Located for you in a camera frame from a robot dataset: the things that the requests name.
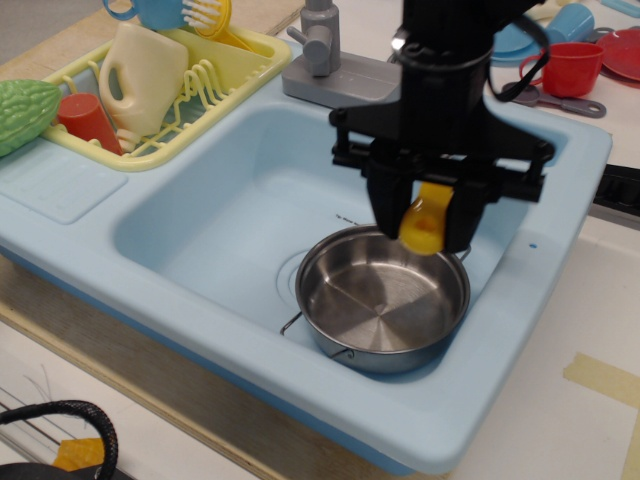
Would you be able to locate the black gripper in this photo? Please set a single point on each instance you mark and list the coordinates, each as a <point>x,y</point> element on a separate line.
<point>483,156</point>

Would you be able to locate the toy knife yellow handle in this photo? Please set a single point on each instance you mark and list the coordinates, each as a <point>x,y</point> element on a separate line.
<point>423,226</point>

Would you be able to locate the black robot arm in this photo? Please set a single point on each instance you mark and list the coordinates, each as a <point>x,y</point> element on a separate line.
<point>444,50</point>

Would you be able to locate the stainless steel pot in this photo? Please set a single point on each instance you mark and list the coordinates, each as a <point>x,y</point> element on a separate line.
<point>376,307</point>

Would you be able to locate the grey toy spoon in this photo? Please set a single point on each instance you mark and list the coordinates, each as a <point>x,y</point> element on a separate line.
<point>532,96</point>

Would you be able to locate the grey toy faucet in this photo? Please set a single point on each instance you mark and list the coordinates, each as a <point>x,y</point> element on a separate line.
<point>326,75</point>

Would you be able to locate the light blue plate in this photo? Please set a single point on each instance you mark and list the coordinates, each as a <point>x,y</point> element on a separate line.
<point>509,42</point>

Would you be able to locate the black object right edge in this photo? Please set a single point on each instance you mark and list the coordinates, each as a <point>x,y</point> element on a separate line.
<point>619,189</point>

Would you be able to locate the red toy mug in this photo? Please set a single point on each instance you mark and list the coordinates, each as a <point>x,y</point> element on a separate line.
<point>567,69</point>

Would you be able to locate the blue tumbler cup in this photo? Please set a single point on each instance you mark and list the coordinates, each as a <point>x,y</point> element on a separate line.
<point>574,22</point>

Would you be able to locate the masking tape strip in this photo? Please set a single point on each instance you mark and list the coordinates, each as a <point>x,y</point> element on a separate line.
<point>604,378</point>

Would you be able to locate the red plate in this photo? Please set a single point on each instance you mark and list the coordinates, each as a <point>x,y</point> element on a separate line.
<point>621,53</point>

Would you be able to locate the light blue toy sink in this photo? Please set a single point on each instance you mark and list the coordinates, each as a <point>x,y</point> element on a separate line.
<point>202,254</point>

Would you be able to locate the yellow dish brush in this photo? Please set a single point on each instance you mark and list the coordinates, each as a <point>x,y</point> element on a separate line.
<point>210,19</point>

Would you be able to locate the cream plastic detergent bottle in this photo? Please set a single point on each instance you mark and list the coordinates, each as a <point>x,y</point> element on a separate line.
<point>140,78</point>

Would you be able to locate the yellow dish rack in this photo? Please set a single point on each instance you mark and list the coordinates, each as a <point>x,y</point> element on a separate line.
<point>218,78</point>

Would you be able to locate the blue toy cup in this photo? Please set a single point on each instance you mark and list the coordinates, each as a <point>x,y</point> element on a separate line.
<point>152,14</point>

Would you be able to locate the red plastic cup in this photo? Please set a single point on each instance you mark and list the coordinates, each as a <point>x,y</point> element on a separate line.
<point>83,116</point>

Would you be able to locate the green bitter gourd toy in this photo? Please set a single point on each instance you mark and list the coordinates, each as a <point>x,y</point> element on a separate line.
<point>27,109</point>

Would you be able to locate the yellow tape piece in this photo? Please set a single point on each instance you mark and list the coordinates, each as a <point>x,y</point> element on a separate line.
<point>77,454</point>

